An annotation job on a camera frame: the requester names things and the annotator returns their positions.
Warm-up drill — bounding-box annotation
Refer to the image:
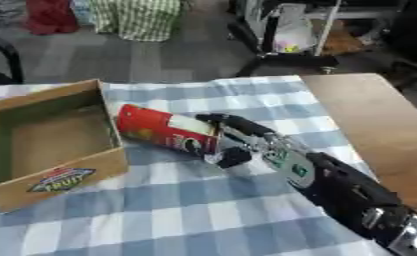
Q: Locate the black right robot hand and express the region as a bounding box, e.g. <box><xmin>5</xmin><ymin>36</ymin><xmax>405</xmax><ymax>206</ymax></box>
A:
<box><xmin>194</xmin><ymin>112</ymin><xmax>282</xmax><ymax>170</ymax></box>

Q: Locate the red cylindrical snack can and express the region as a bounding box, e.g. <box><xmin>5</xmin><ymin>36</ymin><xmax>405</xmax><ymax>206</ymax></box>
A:
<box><xmin>115</xmin><ymin>103</ymin><xmax>222</xmax><ymax>158</ymax></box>

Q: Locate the tan cardboard box green inside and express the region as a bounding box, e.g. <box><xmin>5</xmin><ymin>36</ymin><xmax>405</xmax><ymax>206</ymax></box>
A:
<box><xmin>0</xmin><ymin>78</ymin><xmax>131</xmax><ymax>213</ymax></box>

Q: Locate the black wheeled stand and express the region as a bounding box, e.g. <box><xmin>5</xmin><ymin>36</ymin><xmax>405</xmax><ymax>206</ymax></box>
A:
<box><xmin>225</xmin><ymin>0</ymin><xmax>417</xmax><ymax>78</ymax></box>

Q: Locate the white plastic bag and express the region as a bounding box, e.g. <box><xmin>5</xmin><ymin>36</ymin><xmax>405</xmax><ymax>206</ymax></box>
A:
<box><xmin>272</xmin><ymin>3</ymin><xmax>320</xmax><ymax>54</ymax></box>

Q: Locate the green white checked bag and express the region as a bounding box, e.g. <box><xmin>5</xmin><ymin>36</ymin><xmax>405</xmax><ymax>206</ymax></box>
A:
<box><xmin>87</xmin><ymin>0</ymin><xmax>184</xmax><ymax>43</ymax></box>

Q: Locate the red bag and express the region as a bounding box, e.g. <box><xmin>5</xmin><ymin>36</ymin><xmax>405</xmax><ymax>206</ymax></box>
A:
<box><xmin>22</xmin><ymin>0</ymin><xmax>82</xmax><ymax>36</ymax></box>

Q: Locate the black chair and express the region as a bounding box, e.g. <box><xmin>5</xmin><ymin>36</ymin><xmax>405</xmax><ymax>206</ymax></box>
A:
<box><xmin>0</xmin><ymin>29</ymin><xmax>26</xmax><ymax>86</ymax></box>

